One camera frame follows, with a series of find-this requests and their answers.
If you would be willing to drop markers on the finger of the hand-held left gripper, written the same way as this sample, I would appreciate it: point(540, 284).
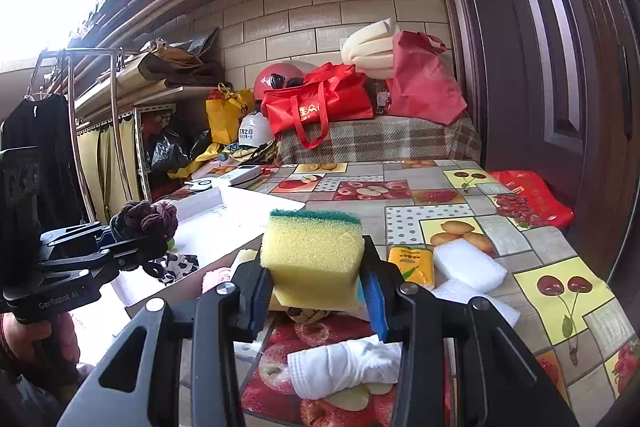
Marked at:
point(125, 254)
point(80, 234)

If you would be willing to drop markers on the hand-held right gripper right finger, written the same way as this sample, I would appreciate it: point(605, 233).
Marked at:
point(376, 307)

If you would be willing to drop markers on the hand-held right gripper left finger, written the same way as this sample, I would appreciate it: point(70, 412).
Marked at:
point(261, 302)

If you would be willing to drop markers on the dark purple knit scrunchie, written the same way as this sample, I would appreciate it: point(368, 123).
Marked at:
point(145, 217)

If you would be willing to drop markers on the pink fluffy scrunchie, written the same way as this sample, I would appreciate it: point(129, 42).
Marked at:
point(216, 279)

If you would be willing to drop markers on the yellow tissue pack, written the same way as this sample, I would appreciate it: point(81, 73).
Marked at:
point(411, 264)

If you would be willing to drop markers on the yellow sponge with green scourer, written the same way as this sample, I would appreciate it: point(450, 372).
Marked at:
point(310, 252)

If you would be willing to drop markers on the white cardboard box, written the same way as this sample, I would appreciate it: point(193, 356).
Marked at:
point(220, 222)

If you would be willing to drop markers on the person's left hand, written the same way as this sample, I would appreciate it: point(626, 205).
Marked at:
point(52, 339)

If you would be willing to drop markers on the brown woven item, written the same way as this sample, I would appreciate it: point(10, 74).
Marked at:
point(306, 314)

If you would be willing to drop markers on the cow print cloth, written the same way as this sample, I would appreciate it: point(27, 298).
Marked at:
point(175, 264)

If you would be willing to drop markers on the white rolled sock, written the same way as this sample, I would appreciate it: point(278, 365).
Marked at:
point(340, 364)

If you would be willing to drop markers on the yellow shelf curtain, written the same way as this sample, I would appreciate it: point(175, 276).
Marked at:
point(107, 167)

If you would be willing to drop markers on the black hanging garment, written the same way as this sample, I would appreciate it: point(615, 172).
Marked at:
point(45, 157)

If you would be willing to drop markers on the fruit print tablecloth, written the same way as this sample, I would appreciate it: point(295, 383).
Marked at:
point(350, 217)

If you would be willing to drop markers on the black plastic bag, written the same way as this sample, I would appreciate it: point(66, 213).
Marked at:
point(167, 149)

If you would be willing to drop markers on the white remote control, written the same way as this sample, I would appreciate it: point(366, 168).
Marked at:
point(237, 175)

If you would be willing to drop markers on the yellow shopping bag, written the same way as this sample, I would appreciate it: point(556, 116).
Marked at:
point(225, 117)

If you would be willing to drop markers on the plaid blanket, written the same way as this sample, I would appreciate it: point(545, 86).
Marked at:
point(390, 137)

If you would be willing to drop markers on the white helmet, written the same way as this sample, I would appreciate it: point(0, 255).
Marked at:
point(255, 129)

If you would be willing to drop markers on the red plastic bag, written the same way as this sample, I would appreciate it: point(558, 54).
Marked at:
point(530, 197)

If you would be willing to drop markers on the brown bag on shelf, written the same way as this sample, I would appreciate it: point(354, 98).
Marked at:
point(175, 59)

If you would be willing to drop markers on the red tote bag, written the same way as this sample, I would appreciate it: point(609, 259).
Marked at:
point(320, 104)

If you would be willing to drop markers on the red helmet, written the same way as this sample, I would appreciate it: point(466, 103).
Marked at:
point(272, 79)

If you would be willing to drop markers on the large red fabric bag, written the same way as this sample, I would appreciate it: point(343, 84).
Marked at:
point(425, 77)

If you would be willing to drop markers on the white foam roll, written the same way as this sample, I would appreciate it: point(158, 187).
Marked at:
point(367, 47)

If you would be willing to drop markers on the brown door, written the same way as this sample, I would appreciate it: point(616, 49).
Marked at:
point(525, 57)

